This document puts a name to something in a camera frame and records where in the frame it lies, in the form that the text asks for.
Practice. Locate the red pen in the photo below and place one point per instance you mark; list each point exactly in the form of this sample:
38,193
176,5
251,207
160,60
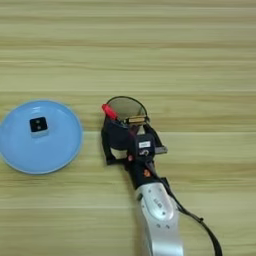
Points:
109,111

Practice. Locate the black mesh pen cup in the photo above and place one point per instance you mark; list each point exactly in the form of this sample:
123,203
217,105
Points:
117,136

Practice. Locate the small black and white cube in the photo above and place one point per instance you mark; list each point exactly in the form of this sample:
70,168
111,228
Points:
38,125

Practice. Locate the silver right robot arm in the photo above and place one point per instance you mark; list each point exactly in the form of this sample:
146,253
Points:
161,223

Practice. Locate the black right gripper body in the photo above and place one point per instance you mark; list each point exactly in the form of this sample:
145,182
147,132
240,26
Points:
143,175

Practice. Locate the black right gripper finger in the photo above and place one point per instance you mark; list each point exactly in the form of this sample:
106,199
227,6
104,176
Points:
106,148
155,135

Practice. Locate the round light blue plate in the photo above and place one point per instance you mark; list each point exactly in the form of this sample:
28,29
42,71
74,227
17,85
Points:
56,150

